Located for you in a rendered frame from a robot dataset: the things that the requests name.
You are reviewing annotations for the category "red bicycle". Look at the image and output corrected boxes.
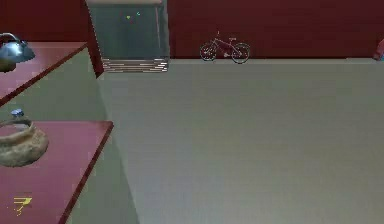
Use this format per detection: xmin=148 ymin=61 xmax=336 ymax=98
xmin=199 ymin=30 xmax=252 ymax=65

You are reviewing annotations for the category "red kitchen counter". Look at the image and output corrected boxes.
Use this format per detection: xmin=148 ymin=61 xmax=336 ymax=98
xmin=0 ymin=41 xmax=89 ymax=107
xmin=0 ymin=120 xmax=115 ymax=224

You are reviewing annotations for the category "tan woven basket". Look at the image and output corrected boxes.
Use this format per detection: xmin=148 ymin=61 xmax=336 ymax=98
xmin=0 ymin=118 xmax=50 ymax=168

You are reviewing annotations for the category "silver metal kettle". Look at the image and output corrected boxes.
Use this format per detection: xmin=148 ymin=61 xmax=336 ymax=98
xmin=0 ymin=32 xmax=36 ymax=73

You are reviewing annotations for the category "red pink object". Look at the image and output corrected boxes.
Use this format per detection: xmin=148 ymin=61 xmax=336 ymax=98
xmin=372 ymin=38 xmax=384 ymax=62

